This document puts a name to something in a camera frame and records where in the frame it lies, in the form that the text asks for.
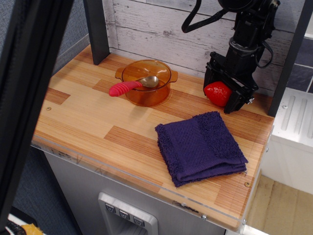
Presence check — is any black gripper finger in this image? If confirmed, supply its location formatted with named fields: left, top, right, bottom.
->
left=203, top=68, right=220, bottom=91
left=224, top=86, right=247, bottom=114

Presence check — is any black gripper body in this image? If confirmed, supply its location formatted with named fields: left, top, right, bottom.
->
left=206, top=41, right=258, bottom=104

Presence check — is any red toy strawberry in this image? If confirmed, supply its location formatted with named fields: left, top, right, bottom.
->
left=203, top=81, right=232, bottom=107

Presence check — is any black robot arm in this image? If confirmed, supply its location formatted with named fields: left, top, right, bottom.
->
left=203, top=0, right=280, bottom=114

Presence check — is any purple folded cloth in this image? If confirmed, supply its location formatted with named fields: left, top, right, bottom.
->
left=155, top=111, right=248, bottom=188

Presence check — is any amber glass pot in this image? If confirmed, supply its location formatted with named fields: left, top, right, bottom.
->
left=115, top=59, right=178, bottom=106

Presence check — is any white toy sink counter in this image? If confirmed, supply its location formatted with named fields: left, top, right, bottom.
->
left=261, top=88, right=313, bottom=193

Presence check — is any silver dispenser button panel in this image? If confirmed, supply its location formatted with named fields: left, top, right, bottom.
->
left=98, top=192, right=158, bottom=235

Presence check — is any grey toy fridge cabinet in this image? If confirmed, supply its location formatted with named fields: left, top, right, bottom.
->
left=45, top=153, right=225, bottom=235

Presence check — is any yellow object at corner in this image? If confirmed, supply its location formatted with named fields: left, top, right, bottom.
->
left=21, top=224, right=44, bottom=235

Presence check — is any dark right shelf post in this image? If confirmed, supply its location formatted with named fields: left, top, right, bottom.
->
left=268, top=0, right=313, bottom=117

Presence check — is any dark shelf post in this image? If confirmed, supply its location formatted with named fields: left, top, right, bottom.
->
left=268, top=0, right=313, bottom=117
left=83, top=0, right=110, bottom=65

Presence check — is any black braided cable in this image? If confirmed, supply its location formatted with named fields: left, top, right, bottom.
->
left=181, top=0, right=237, bottom=34

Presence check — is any spoon with red handle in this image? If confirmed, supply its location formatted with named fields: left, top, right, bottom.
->
left=109, top=76, right=159, bottom=97

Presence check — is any dark left shelf post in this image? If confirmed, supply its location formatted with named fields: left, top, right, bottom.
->
left=83, top=0, right=110, bottom=65

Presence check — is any black foreground frame bar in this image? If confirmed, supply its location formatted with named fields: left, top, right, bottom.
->
left=0, top=0, right=73, bottom=232

